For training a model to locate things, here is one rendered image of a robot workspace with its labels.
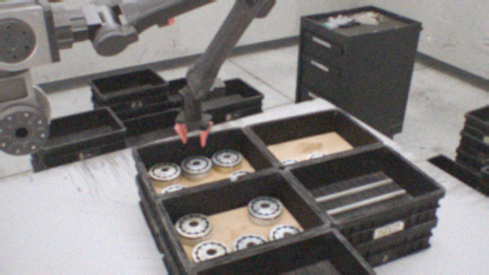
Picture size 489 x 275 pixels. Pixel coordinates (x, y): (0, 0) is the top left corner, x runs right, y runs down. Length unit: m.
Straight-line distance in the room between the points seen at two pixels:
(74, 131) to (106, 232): 1.13
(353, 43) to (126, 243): 1.80
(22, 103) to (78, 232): 0.51
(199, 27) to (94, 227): 3.30
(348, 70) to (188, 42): 2.18
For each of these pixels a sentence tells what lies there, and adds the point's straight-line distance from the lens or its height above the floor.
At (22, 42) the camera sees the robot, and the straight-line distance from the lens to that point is 1.10.
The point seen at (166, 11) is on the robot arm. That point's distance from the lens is 1.17.
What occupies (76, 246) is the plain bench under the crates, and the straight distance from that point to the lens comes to 1.69.
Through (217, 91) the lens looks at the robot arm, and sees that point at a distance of 1.59.
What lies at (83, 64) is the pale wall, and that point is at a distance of 4.52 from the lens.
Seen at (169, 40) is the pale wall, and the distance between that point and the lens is 4.72.
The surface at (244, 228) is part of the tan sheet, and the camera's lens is 1.48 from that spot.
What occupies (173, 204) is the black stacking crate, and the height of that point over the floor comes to 0.90.
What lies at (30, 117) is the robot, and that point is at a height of 1.17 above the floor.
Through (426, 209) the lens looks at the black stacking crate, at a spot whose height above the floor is 0.87.
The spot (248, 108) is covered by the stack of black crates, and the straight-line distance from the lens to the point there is 2.81.
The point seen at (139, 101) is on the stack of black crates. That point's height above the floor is 0.52.
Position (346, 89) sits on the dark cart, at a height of 0.57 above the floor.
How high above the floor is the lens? 1.78
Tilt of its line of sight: 29 degrees down
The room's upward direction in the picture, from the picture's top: 1 degrees clockwise
